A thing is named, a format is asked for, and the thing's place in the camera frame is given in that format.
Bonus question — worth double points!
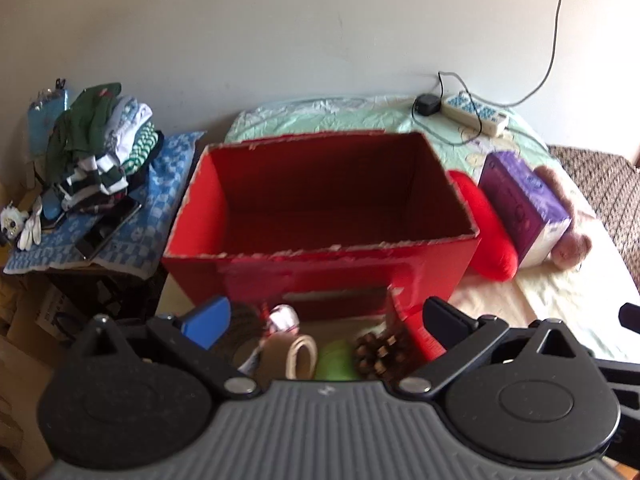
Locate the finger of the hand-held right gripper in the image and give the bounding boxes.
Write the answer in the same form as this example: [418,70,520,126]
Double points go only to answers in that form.
[618,302,640,333]
[595,359,640,466]

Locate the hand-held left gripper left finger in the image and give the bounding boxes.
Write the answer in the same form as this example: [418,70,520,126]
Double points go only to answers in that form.
[70,296,263,402]

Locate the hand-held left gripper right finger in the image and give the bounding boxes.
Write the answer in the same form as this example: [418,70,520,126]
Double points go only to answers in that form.
[397,296,581,396]

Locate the red white patterned packet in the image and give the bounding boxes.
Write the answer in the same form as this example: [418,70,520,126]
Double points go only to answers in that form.
[237,304,301,376]

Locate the beige tape roll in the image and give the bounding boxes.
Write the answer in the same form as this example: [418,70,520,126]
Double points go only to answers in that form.
[257,332,318,386]

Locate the green soft object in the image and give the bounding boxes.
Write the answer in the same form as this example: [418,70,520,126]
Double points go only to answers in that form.
[315,340,361,382]

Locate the red cardboard box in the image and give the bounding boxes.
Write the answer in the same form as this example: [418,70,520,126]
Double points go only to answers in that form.
[161,130,482,322]

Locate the cream bed sheet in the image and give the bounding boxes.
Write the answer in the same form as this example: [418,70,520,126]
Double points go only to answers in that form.
[450,210,640,366]

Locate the brown plush toy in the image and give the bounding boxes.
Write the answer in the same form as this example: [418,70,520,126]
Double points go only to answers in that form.
[532,165,598,268]

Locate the red plush pillow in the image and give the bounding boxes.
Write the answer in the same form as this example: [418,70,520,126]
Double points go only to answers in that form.
[446,170,518,282]

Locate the blue checked cloth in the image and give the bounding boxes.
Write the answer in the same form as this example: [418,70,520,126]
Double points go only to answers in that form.
[4,131,207,277]

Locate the brown patterned blanket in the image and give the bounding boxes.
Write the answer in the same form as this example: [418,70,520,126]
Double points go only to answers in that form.
[547,145,640,291]

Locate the black flat device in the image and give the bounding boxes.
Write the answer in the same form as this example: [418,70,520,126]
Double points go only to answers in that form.
[75,199,143,261]

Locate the purple tissue box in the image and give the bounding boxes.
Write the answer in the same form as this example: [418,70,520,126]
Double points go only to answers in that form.
[478,151,572,268]

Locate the cardboard boxes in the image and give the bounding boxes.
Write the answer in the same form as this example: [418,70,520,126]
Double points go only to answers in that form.
[0,270,101,480]

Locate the pile of folded clothes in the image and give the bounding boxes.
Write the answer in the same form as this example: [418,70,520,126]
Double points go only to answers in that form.
[44,82,166,211]

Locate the white power strip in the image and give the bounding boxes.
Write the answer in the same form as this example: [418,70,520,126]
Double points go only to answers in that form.
[442,91,510,137]

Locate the small white plush toy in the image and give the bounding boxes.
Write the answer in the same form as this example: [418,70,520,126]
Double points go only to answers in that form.
[0,202,26,246]

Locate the black power adapter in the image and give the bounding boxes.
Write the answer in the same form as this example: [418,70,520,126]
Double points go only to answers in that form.
[413,94,442,117]

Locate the light green quilt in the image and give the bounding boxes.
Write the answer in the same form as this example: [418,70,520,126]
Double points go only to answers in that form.
[223,94,551,181]

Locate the blue bag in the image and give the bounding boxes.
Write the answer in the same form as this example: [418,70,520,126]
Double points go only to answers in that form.
[27,85,76,161]

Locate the black adapter cable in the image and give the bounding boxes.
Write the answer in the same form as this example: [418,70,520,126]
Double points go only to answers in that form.
[411,71,501,147]

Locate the grey wall cable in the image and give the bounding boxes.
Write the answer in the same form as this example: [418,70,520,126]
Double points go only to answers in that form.
[492,0,566,111]

